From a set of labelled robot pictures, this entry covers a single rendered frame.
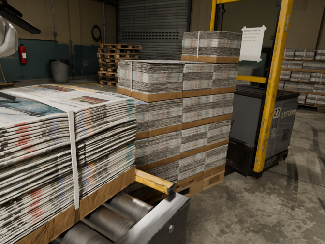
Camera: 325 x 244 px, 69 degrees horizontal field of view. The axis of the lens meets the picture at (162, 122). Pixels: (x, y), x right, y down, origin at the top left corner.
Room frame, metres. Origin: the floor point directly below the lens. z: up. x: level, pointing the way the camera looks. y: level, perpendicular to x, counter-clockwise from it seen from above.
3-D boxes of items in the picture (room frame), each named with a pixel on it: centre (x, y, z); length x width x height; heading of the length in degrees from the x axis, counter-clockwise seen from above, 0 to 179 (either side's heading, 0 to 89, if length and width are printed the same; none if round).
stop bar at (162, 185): (0.62, 0.15, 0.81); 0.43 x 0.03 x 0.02; 57
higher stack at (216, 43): (2.00, -0.36, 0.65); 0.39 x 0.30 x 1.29; 39
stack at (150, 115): (1.55, 0.20, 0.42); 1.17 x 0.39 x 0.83; 129
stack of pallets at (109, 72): (8.21, 1.51, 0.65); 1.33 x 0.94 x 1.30; 151
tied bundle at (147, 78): (1.63, 0.10, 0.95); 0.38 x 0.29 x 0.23; 40
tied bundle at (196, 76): (1.82, -0.13, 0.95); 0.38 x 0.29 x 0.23; 38
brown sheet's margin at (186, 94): (1.82, -0.13, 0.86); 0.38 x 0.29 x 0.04; 38
